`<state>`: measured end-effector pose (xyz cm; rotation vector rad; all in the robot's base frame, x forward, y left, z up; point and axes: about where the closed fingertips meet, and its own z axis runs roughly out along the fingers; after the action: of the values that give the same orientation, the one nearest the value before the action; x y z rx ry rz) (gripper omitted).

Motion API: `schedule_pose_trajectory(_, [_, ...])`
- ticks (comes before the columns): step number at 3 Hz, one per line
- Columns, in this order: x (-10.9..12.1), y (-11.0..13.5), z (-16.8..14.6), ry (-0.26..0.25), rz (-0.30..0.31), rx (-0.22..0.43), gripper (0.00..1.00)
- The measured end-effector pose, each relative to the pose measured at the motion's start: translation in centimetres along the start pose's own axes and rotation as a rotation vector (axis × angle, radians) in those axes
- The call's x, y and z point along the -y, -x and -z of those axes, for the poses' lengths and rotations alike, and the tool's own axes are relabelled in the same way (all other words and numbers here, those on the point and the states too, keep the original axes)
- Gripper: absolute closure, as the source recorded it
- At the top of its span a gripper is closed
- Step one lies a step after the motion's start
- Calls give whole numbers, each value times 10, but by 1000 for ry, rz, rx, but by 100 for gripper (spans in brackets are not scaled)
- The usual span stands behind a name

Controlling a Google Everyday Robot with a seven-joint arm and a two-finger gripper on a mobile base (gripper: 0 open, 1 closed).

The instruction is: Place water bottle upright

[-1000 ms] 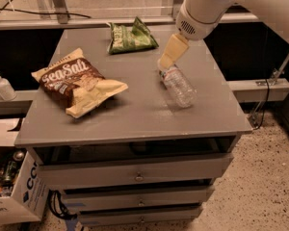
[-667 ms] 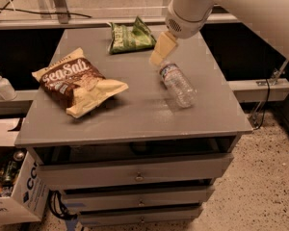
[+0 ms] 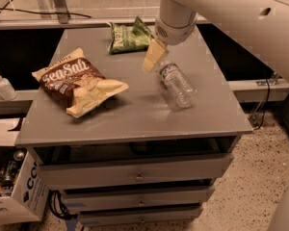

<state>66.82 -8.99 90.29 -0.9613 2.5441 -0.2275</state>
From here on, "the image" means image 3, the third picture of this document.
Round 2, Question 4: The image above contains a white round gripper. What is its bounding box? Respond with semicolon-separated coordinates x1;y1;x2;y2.
143;12;197;72

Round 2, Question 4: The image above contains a clear plastic water bottle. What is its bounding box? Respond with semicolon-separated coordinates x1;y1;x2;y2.
158;60;197;110

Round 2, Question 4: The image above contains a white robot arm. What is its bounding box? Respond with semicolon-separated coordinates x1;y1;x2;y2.
155;0;289;83

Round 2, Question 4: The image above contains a hand sanitizer pump bottle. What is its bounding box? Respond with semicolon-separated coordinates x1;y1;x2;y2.
0;75;16;100

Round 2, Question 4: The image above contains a green chip bag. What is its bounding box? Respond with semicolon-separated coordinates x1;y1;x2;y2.
108;16;153;55

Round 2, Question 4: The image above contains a sea salt chip bag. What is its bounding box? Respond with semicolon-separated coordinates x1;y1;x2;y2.
32;48;128;118

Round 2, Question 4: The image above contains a grey drawer cabinet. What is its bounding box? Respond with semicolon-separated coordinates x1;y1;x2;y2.
15;28;251;227

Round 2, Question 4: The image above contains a green can in box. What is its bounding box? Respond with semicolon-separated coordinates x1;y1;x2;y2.
2;161;18;183

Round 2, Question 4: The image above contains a white cardboard box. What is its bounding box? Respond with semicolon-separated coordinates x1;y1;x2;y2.
0;118;48;224

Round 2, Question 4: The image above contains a metal frame rail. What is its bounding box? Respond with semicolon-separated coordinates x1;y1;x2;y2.
0;0;210;31

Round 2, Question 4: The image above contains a black cable bundle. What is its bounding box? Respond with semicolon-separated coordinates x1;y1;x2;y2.
47;190;79;221

